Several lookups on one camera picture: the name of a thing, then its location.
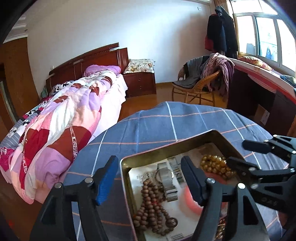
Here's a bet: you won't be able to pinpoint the wooden wardrobe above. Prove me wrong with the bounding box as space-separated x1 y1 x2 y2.
1 38 40 140

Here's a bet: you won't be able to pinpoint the purple clothes on chair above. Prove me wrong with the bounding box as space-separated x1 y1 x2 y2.
201 53 235 96

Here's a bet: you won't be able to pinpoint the silver metal wristwatch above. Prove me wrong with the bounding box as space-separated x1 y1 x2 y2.
156 162 178 202

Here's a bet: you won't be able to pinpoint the purple pillow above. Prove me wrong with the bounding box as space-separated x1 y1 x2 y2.
83 65 121 77

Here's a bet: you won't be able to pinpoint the brown wooden bead mala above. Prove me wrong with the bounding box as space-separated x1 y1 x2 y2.
132 179 178 236

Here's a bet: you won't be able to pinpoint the pink bangle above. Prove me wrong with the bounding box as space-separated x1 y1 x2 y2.
184 173 227 216

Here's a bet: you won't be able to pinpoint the bed with patchwork quilt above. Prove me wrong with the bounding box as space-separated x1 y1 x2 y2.
1 68 127 204

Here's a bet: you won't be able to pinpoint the printed paper liner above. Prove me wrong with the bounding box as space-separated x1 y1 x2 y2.
127 143 232 241

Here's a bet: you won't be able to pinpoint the floral cushion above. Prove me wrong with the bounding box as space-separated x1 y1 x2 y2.
124 59 154 74

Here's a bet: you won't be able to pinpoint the dark desk with pink cover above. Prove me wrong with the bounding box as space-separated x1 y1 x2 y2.
227 59 295 137

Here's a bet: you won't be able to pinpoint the blue plaid tablecloth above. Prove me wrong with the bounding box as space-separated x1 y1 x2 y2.
64 101 287 240

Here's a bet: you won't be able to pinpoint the hanging dark coats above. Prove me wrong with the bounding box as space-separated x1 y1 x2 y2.
205 6 238 59

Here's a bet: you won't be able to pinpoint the dark wooden headboard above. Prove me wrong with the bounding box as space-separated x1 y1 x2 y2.
46 43 129 92

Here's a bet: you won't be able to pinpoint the window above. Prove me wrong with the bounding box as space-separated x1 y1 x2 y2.
230 1 295 76

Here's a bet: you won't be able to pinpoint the golden bead bracelet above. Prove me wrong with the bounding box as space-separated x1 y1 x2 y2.
200 153 238 180

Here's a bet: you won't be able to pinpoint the wicker chair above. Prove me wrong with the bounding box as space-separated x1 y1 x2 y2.
171 70 222 106

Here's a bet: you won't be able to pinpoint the grey garment on chair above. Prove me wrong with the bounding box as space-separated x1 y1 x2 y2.
174 55 210 89

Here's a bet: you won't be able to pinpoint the wooden nightstand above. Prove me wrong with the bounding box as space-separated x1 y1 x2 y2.
123 72 157 97

